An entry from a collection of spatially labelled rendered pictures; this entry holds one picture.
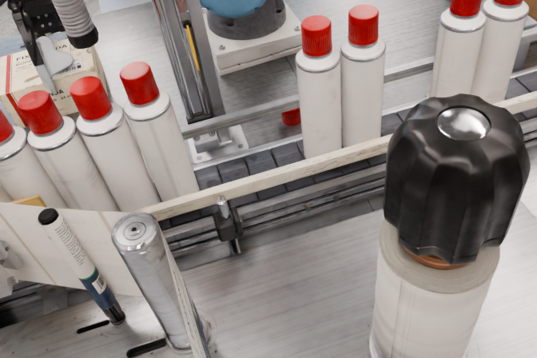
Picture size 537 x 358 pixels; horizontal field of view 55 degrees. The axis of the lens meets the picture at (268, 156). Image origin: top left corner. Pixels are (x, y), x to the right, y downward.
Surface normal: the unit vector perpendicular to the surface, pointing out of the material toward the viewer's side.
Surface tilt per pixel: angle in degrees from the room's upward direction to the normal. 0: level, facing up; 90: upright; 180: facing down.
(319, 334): 0
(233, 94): 0
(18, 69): 0
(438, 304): 90
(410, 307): 87
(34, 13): 90
